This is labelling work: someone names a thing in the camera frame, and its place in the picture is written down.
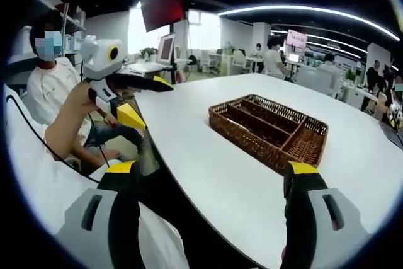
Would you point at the operator in white shirt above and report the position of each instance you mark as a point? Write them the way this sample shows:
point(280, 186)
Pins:
point(47, 193)

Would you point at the ceiling strip lights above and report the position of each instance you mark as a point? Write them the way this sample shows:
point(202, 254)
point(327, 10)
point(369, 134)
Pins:
point(299, 9)

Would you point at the pink hanging sign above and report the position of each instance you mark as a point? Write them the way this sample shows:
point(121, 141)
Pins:
point(296, 39)

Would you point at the group of white office chairs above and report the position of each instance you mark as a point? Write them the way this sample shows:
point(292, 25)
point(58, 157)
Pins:
point(230, 59)

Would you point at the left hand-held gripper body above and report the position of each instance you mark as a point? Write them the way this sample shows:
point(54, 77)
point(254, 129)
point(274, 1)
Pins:
point(100, 58)

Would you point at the dark red panel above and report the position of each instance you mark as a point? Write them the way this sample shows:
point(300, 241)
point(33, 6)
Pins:
point(162, 9)

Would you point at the person's left hand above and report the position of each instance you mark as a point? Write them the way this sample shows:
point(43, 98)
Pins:
point(86, 92)

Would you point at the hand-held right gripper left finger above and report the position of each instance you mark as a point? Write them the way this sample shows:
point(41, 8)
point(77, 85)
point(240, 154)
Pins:
point(94, 218)

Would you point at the brown wicker storage tray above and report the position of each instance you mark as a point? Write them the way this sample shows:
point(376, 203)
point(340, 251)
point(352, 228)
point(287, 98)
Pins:
point(267, 130)

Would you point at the black stand pole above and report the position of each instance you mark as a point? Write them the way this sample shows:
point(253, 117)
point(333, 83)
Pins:
point(173, 61)

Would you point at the metal storage shelf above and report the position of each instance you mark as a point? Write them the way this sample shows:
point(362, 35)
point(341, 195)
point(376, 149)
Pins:
point(70, 23)

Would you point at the green potted plant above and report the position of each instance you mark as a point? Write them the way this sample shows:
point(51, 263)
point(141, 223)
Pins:
point(148, 52)

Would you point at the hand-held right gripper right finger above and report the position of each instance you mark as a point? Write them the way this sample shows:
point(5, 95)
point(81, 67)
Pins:
point(327, 218)

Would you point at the white framed monitor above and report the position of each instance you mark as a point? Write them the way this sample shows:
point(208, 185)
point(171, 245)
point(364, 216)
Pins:
point(166, 49)

